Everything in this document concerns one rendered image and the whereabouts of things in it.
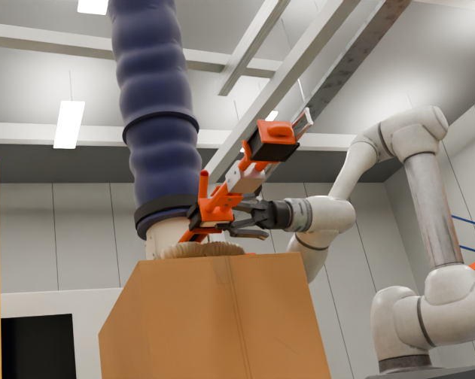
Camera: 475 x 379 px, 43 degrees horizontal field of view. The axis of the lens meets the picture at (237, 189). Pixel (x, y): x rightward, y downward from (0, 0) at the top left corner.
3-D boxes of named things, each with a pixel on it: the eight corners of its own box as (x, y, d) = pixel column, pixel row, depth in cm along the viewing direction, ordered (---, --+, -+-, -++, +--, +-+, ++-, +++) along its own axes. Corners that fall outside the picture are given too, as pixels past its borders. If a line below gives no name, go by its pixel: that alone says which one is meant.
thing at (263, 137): (245, 162, 121) (241, 141, 124) (278, 164, 125) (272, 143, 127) (263, 140, 115) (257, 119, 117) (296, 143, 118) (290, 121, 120)
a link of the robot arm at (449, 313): (444, 349, 184) (519, 335, 172) (424, 347, 172) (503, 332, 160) (391, 129, 214) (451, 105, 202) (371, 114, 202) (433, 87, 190)
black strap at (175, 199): (126, 239, 177) (126, 227, 179) (200, 238, 187) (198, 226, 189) (147, 206, 159) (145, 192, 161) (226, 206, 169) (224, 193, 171)
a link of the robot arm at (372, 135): (339, 144, 203) (376, 128, 196) (351, 128, 218) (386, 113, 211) (356, 177, 206) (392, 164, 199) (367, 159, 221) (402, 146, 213)
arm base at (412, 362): (421, 381, 193) (417, 363, 195) (449, 371, 173) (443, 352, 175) (366, 386, 191) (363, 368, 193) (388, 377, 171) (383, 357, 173)
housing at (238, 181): (226, 193, 132) (223, 175, 134) (254, 193, 135) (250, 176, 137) (239, 177, 126) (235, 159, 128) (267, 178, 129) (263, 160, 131)
